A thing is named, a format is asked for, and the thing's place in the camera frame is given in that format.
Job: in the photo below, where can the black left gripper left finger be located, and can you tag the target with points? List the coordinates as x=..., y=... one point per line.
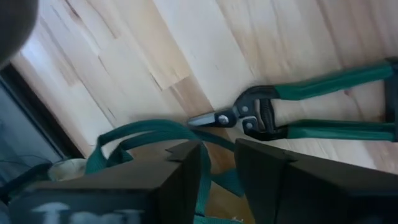
x=124, y=193

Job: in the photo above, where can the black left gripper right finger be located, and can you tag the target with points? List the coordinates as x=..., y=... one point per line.
x=311, y=193

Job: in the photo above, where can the cream green canvas gardening bag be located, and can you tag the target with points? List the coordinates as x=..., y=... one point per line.
x=149, y=129

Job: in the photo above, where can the black aluminium table frame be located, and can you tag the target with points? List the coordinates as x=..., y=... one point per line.
x=37, y=112

